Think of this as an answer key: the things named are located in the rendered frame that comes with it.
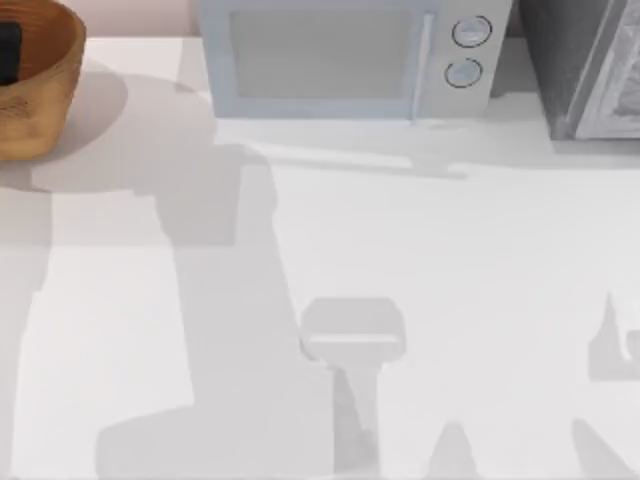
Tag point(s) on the microwave door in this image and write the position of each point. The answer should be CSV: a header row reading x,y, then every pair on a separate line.
x,y
320,57

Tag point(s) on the black object in bowl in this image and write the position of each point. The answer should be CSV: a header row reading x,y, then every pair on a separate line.
x,y
8,52

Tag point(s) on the microwave knob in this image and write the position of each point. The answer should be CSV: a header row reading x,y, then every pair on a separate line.
x,y
463,73
471,31

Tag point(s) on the pale microwave oven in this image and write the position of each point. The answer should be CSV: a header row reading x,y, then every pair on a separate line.
x,y
350,55

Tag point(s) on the wooden bowl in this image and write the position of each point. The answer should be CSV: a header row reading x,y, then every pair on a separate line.
x,y
45,100

